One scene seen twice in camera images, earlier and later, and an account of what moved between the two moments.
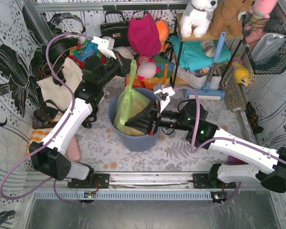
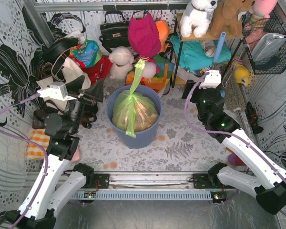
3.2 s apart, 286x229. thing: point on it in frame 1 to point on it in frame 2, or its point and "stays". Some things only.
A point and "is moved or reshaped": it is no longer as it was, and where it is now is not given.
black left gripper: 120,64 to 83,98
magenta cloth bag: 143,36 stays
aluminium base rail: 135,186 stays
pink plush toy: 260,10 stays
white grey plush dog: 197,14 stays
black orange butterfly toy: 253,118 stays
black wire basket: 270,45 stays
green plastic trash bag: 131,102 is moved or reshaped
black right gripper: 154,118 to 196,94
